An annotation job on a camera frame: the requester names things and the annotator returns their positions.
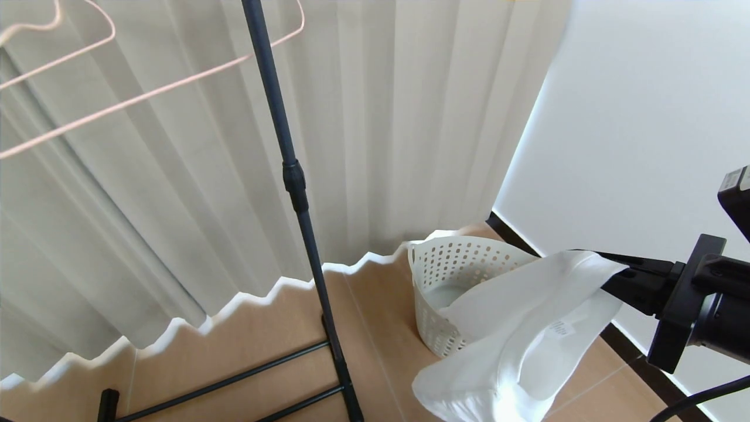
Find black clothes rack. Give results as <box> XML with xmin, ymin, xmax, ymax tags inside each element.
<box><xmin>97</xmin><ymin>0</ymin><xmax>365</xmax><ymax>422</ymax></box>

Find white printed t-shirt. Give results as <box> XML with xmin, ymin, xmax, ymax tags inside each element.
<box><xmin>411</xmin><ymin>250</ymin><xmax>629</xmax><ymax>422</ymax></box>

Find beige curtain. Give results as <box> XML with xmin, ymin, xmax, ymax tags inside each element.
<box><xmin>0</xmin><ymin>0</ymin><xmax>572</xmax><ymax>382</ymax></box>

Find pink clothes hanger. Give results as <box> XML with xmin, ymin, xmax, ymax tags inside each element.
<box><xmin>0</xmin><ymin>0</ymin><xmax>306</xmax><ymax>160</ymax></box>
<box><xmin>0</xmin><ymin>0</ymin><xmax>116</xmax><ymax>90</ymax></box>

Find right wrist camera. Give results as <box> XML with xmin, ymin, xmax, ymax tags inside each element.
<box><xmin>718</xmin><ymin>165</ymin><xmax>750</xmax><ymax>244</ymax></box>

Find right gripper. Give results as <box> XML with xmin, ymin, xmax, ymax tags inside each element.
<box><xmin>572</xmin><ymin>234</ymin><xmax>750</xmax><ymax>376</ymax></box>

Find white laundry basket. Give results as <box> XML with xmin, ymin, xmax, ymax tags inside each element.
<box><xmin>407</xmin><ymin>236</ymin><xmax>540</xmax><ymax>359</ymax></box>

